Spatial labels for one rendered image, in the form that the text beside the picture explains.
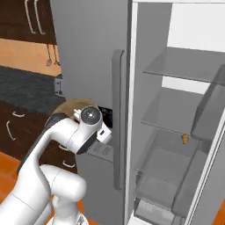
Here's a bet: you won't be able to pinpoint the grey closed fridge door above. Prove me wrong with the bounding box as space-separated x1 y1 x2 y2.
49 0 134 225

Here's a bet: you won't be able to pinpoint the grey fridge door bin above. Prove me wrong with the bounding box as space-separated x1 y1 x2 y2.
189 63 225 142

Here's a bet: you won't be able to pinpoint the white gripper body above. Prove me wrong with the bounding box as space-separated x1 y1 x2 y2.
72 107 83 123

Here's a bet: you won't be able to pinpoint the hanging metal kitchen tool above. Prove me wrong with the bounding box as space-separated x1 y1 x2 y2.
53 43 61 67
46 43 54 67

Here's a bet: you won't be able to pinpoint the tan brown bowl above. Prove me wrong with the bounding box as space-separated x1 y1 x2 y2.
52 98 101 120

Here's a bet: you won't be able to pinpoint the clear fridge drawer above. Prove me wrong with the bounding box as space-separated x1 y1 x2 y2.
133 172 188 225

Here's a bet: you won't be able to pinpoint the dark wood base cabinets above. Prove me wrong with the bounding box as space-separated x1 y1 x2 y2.
0 99 78 174

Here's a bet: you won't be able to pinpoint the fridge body with white interior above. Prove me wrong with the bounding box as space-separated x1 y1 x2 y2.
125 0 225 225

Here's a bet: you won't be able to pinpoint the open fridge door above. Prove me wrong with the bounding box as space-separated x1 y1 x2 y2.
171 63 225 225

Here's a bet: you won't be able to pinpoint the small brown food item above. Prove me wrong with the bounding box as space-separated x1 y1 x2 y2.
181 133 190 145

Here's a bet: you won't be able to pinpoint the glass fridge shelf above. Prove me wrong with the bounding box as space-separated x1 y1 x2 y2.
140 86 207 136
142 47 225 86
134 128 206 192

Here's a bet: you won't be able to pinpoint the dark wood wall cupboards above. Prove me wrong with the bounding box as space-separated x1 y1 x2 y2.
0 0 58 46

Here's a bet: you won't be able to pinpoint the small grey wall socket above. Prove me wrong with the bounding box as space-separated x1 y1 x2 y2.
54 74 65 97

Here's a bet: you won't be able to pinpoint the grey fridge door handle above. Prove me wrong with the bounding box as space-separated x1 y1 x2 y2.
111 49 126 191

